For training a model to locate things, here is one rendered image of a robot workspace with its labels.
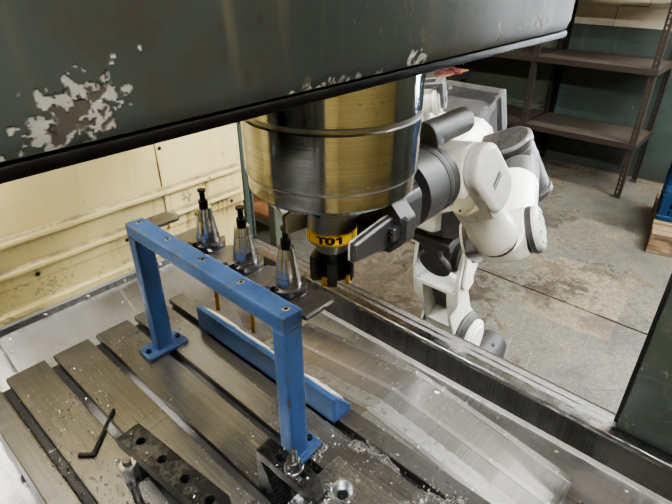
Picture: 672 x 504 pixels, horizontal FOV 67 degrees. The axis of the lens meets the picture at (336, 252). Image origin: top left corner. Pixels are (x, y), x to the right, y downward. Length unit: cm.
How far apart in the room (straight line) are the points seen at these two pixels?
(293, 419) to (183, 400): 31
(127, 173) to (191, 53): 132
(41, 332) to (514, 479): 121
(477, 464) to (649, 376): 39
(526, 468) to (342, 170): 100
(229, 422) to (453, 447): 50
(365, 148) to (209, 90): 20
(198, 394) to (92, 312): 54
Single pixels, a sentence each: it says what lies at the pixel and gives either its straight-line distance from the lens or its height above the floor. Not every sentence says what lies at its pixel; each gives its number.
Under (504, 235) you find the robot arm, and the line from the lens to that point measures 80.
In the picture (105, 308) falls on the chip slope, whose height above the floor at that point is 83.
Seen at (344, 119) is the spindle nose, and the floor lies 158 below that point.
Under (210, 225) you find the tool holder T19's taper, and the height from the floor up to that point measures 126.
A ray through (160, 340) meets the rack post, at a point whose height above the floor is 94.
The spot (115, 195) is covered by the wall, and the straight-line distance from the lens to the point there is 153.
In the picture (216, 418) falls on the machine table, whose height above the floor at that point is 90.
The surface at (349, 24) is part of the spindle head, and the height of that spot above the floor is 166.
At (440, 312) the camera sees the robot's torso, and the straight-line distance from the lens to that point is 168.
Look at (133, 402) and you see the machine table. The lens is 116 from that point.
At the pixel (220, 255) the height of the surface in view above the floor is 122.
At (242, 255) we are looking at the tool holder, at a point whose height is 124.
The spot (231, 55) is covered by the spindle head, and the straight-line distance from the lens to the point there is 23.
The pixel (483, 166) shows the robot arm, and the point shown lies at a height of 147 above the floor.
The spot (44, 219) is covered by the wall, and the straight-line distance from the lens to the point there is 147.
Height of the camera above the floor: 169
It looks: 30 degrees down
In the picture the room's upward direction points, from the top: straight up
